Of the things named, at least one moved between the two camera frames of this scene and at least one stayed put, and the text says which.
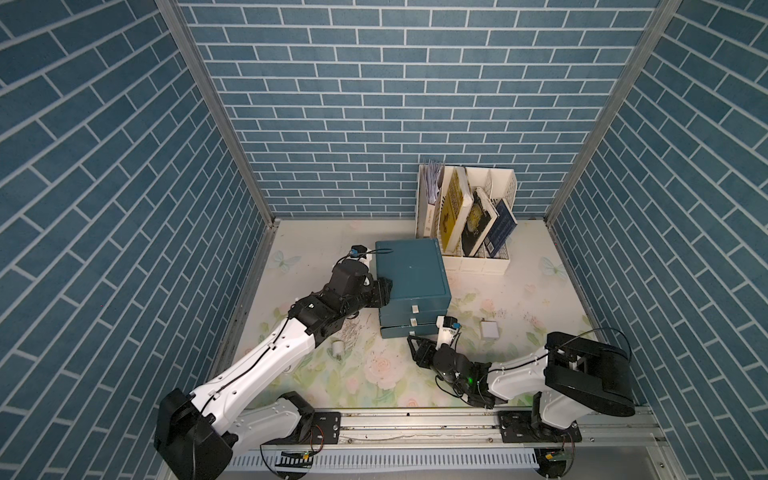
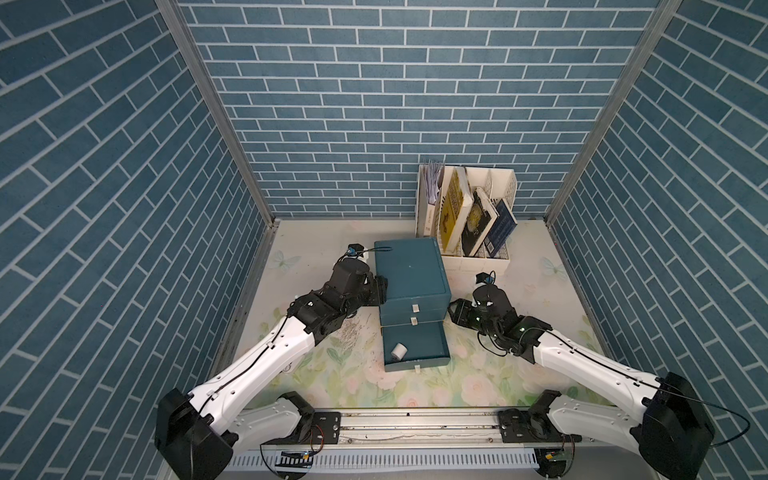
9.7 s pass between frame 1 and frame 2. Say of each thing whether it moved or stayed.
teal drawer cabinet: stayed
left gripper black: stayed
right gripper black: moved
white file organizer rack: stayed
